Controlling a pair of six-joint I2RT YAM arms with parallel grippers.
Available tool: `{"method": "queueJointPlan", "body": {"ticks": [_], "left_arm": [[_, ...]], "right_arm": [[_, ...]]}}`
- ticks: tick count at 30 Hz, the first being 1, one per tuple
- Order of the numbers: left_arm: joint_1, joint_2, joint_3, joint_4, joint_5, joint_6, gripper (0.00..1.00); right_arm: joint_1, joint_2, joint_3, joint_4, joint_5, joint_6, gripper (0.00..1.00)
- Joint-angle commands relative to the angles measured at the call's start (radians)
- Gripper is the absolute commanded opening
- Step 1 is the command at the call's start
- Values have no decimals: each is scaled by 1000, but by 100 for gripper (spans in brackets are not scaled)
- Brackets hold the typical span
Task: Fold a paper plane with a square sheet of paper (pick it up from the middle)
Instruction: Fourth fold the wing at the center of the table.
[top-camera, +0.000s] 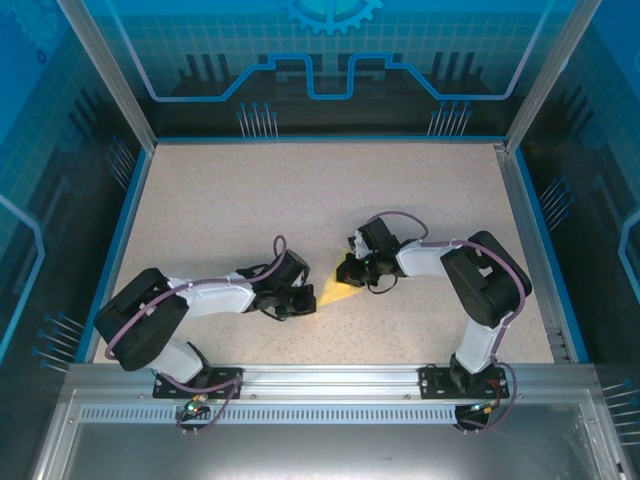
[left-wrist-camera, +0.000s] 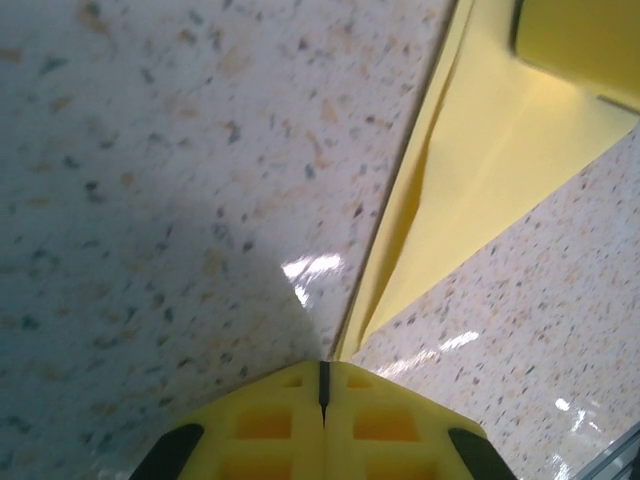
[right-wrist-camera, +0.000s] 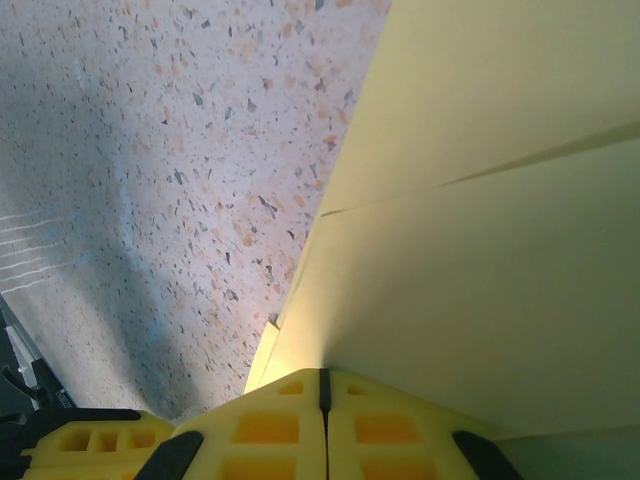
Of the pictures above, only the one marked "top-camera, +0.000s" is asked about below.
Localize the aluminium mounting rail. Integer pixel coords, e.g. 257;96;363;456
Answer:
64;363;601;402

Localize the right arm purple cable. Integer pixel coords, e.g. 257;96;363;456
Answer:
373;211;529;435

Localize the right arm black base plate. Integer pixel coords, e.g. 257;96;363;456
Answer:
418;364;512;401

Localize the slotted grey cable duct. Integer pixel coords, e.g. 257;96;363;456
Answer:
78;405;504;427

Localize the blue table edge frame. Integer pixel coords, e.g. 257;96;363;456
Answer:
73;133;592;365

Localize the cable connector with green light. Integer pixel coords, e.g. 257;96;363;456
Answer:
468;397;503;415
183;393;210;417

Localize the right gripper thin black cable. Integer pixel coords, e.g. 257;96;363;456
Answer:
366;273;400;296

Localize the grey metal tray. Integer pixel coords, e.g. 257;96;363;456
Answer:
29;388;632;480

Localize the aluminium side rail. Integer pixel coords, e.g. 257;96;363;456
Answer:
491;141;577;365

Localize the aluminium frame post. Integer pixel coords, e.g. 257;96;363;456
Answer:
53;0;160;152
503;0;605;154

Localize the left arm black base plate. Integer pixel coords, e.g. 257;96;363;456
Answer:
152;366;245;401

